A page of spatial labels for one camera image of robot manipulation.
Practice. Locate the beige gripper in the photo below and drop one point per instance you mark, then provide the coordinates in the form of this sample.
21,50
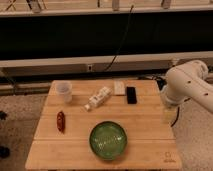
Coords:
169,115

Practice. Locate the white plastic bottle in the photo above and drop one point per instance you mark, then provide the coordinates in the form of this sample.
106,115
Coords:
98,99

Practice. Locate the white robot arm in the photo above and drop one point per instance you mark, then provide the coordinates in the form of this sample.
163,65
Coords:
186,81

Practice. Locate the green ceramic bowl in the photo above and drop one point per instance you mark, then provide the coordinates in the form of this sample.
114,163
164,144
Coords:
108,140

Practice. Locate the black rectangular block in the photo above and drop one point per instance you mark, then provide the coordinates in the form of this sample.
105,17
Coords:
131,95

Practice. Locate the white rectangular block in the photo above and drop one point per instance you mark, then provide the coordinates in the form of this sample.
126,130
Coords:
119,88

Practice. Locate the clear plastic cup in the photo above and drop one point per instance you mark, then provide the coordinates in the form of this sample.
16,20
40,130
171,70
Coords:
64,90

